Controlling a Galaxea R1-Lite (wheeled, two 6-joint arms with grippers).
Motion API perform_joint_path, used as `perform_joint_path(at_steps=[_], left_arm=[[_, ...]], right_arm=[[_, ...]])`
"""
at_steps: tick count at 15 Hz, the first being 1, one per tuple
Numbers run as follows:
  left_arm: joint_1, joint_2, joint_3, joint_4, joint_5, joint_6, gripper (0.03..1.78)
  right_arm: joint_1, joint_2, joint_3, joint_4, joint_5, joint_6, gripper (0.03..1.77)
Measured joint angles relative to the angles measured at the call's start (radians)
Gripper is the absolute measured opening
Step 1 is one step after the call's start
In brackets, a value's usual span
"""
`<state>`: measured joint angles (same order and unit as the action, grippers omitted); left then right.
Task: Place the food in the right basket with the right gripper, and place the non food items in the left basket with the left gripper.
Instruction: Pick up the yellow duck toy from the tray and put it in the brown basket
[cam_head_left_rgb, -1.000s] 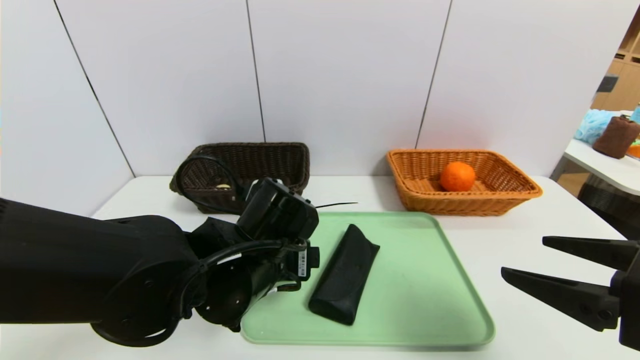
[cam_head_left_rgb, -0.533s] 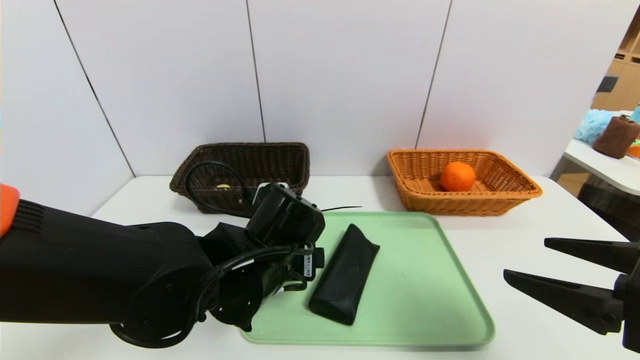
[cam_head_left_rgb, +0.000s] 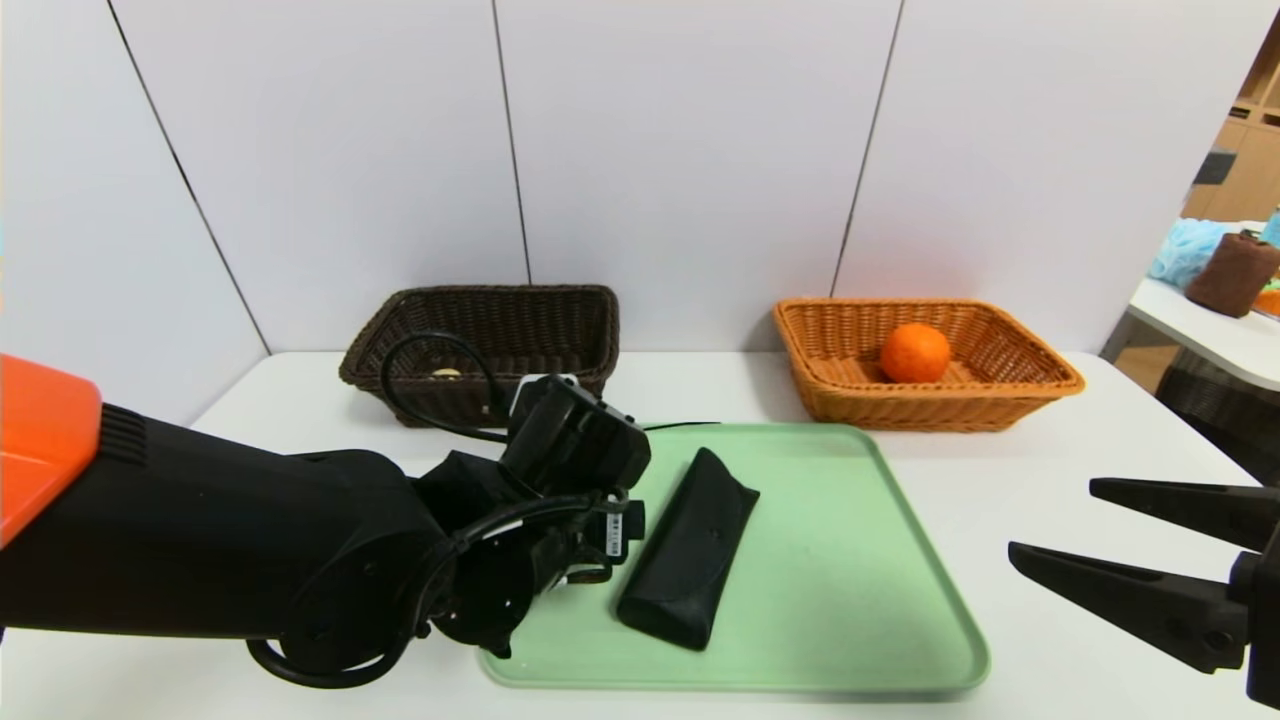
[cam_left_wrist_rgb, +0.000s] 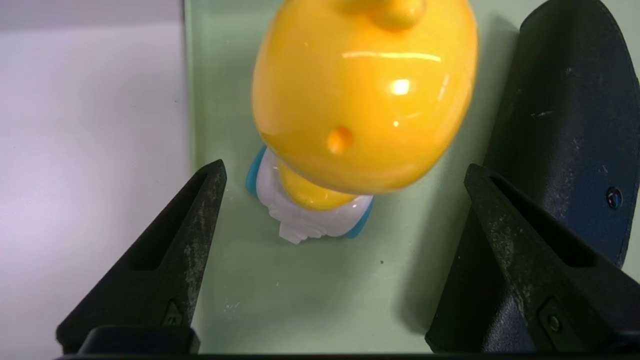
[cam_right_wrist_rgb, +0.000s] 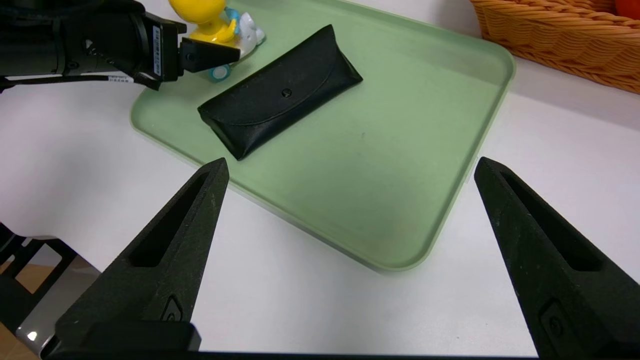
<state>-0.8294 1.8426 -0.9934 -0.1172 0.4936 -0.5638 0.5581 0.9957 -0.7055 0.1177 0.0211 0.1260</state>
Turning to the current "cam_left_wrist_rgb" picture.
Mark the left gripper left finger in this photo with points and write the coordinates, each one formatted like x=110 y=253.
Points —
x=165 y=270

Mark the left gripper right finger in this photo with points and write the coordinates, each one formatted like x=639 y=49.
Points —
x=560 y=285

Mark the yellow duck toy car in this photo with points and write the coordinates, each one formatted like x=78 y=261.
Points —
x=365 y=100

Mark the light green plastic tray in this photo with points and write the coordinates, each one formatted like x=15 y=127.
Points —
x=300 y=290

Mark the black glasses case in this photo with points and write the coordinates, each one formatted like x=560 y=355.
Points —
x=565 y=125

